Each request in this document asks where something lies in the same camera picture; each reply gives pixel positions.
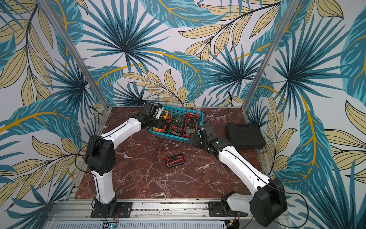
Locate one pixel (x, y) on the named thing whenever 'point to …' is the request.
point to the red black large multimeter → (190, 125)
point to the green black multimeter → (176, 126)
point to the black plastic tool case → (245, 135)
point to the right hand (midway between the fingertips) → (196, 140)
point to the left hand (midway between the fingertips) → (160, 122)
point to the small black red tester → (174, 160)
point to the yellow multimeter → (165, 115)
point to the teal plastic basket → (180, 110)
